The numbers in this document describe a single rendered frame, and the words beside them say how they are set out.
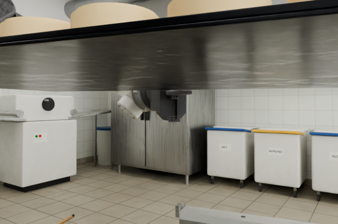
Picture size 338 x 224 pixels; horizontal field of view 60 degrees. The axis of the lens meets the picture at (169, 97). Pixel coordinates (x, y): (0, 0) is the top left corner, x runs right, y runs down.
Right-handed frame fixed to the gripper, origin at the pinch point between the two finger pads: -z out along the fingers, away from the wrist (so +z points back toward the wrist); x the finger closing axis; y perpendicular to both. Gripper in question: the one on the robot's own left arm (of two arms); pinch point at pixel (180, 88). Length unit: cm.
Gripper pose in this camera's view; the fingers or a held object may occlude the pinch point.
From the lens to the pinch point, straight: 53.7
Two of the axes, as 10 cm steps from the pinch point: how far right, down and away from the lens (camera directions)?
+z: -3.8, 0.2, 9.2
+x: 0.0, -10.0, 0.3
